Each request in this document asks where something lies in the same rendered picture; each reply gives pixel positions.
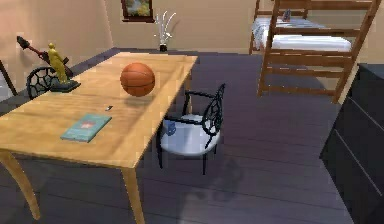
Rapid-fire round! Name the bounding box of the orange basketball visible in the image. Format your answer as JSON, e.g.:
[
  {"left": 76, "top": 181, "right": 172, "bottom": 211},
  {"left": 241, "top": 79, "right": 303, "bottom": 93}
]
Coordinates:
[{"left": 119, "top": 62, "right": 156, "bottom": 98}]

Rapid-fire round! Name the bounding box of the gold statue on black base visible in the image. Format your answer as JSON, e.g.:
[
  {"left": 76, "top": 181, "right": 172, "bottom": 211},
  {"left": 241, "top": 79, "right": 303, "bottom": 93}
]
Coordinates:
[{"left": 46, "top": 42, "right": 82, "bottom": 93}]

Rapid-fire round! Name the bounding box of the black chest of drawers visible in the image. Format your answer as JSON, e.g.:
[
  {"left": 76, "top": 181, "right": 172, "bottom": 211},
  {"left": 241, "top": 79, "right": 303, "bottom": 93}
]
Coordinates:
[{"left": 319, "top": 63, "right": 384, "bottom": 224}]

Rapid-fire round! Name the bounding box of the framed landscape picture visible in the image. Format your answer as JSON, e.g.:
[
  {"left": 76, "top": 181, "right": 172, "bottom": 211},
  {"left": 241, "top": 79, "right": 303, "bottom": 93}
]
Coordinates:
[{"left": 120, "top": 0, "right": 156, "bottom": 24}]

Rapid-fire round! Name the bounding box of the black chair with white seat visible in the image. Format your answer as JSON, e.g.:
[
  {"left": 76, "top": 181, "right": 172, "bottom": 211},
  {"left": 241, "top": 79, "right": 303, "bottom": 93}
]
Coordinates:
[{"left": 156, "top": 83, "right": 226, "bottom": 176}]

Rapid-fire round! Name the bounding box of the teal book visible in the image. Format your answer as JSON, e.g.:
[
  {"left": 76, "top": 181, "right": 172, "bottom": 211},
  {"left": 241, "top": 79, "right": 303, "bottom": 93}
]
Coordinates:
[{"left": 59, "top": 113, "right": 113, "bottom": 144}]

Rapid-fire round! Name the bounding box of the wooden bunk bed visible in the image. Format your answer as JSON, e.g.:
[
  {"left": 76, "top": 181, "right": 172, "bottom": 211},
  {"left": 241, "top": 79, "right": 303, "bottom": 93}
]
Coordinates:
[{"left": 248, "top": 0, "right": 383, "bottom": 104}]

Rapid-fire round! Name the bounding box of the white twig plant in black pot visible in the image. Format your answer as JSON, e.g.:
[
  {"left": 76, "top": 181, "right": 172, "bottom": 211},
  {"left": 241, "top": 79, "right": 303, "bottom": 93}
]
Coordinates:
[{"left": 153, "top": 11, "right": 178, "bottom": 53}]

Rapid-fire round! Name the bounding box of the light wooden table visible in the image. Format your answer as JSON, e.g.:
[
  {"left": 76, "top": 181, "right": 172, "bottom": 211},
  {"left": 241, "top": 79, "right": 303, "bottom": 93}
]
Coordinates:
[{"left": 0, "top": 51, "right": 199, "bottom": 224}]

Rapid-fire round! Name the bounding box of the black lattice-back chair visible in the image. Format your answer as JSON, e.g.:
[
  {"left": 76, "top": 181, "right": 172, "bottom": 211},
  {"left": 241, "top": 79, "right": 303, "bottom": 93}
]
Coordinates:
[{"left": 26, "top": 66, "right": 61, "bottom": 100}]

